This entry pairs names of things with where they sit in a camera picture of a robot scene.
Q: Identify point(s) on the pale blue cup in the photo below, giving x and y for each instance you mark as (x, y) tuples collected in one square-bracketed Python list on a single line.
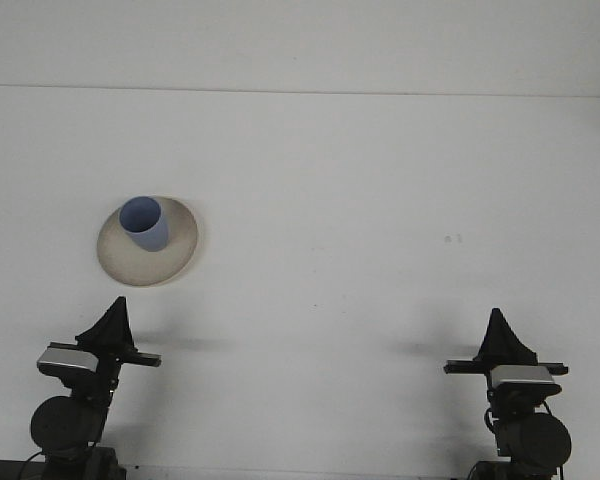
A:
[(152, 240)]

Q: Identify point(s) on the pale round plate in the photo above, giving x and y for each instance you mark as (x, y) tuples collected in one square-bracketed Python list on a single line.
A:
[(145, 267)]

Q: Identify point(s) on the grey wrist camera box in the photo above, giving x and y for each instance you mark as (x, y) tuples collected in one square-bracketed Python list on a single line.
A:
[(522, 375), (65, 360)]

